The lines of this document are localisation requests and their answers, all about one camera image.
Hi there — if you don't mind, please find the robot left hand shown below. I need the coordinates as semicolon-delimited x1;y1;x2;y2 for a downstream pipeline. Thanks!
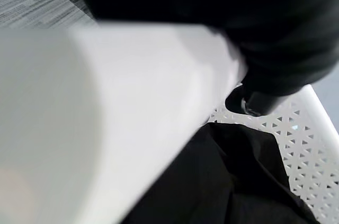
54;0;339;117

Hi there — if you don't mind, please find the white plastic laundry basket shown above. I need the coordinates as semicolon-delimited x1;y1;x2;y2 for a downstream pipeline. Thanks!
0;21;339;224

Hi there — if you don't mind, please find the black clothing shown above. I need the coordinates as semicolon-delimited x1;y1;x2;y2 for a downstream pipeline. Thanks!
120;122;323;224

